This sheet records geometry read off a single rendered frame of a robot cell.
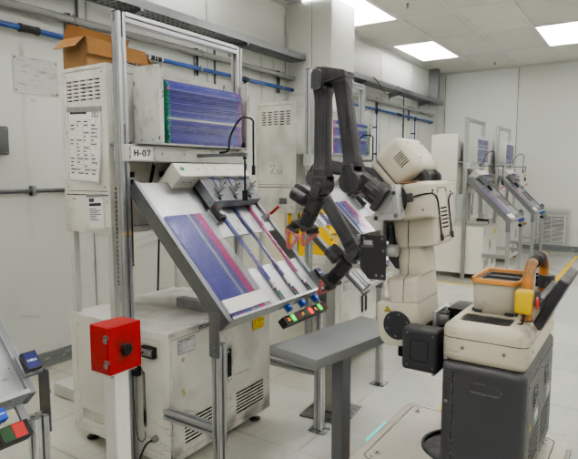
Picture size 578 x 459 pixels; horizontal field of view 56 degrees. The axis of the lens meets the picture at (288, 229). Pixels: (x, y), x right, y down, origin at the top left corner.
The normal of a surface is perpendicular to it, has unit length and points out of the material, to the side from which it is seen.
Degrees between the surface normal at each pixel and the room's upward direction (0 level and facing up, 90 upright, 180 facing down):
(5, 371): 47
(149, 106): 90
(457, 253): 90
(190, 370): 90
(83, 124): 87
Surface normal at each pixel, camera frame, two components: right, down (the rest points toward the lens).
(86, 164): -0.55, 0.18
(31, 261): 0.83, 0.05
